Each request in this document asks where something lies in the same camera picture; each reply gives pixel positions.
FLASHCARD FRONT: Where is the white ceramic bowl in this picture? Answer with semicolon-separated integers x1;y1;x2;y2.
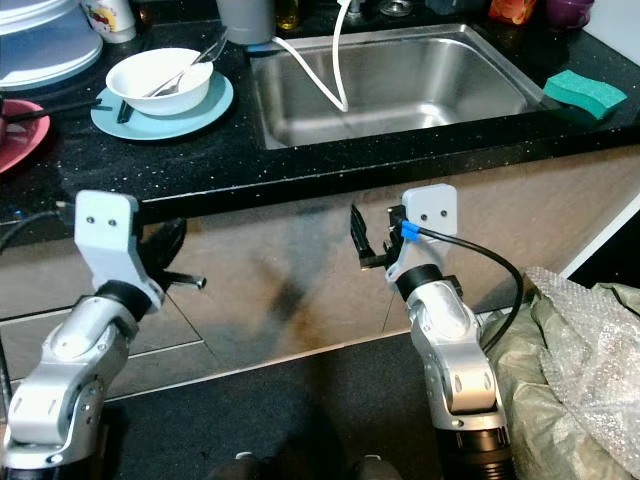
106;47;214;116

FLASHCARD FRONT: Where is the clear bubble wrap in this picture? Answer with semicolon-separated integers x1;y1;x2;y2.
478;265;640;480

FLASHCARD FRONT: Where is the grey thermos jug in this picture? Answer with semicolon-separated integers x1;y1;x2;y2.
218;0;276;46

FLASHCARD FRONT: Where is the black robot foot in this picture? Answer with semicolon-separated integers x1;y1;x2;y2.
348;453;399;480
208;453;266;480

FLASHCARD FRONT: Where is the black robot left foot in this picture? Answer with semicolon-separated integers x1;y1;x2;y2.
208;453;266;480

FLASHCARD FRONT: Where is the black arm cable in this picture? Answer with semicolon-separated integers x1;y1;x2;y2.
400;220;526;356
0;203;77;251

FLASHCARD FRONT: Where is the black robot right foot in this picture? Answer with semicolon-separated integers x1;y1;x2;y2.
348;453;399;480

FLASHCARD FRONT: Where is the silver fork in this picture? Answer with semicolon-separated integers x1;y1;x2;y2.
165;45;221;93

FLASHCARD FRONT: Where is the purple cup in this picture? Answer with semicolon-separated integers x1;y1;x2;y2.
547;0;596;31

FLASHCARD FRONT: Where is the round metal sink strainer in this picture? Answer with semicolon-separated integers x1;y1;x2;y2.
378;0;414;18

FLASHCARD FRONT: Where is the red plate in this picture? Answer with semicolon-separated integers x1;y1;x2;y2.
0;98;52;174

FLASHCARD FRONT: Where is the stacked blue white food container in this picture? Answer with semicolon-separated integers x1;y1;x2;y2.
0;0;104;92

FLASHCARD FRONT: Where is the green sponge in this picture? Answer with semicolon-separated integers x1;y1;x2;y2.
543;70;629;122

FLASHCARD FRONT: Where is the beige kitchen cabinet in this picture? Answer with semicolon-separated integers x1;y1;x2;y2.
0;150;640;386

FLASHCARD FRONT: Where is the stainless steel sink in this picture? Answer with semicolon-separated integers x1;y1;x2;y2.
250;24;557;151

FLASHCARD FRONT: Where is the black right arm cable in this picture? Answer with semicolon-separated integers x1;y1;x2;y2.
400;220;526;356

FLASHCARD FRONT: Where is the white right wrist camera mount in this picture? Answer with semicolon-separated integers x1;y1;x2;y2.
388;184;459;283

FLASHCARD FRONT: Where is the white printed mug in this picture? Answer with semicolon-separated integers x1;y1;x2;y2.
78;0;138;44

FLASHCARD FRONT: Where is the yellow oil bottle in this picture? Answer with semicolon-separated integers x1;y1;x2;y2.
275;0;301;31

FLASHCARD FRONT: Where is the light blue plate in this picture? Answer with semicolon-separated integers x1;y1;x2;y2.
90;70;234;141

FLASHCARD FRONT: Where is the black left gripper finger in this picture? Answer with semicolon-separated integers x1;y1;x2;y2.
150;218;190;286

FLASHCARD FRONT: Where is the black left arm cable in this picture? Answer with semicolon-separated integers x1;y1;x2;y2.
0;203;77;251

